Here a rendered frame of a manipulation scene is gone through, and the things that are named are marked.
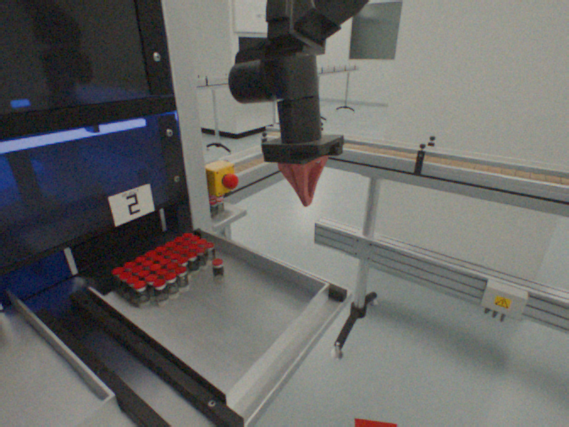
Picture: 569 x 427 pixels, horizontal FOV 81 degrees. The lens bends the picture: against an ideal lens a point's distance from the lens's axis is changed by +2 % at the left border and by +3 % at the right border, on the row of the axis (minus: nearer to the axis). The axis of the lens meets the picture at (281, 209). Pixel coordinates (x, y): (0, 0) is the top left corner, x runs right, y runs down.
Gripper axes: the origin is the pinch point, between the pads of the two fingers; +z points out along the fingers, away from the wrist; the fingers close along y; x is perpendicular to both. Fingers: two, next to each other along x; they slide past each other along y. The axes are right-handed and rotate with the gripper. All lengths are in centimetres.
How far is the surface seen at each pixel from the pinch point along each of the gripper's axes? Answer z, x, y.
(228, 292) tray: 18.8, 5.0, 16.5
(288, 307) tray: 20.4, 1.7, 5.2
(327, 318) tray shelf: 21.6, -0.3, -1.5
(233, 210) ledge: 15.8, -21.5, 40.5
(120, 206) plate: 1.5, 10.7, 35.4
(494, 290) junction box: 60, -79, -21
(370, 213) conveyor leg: 40, -85, 26
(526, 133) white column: 18, -143, -22
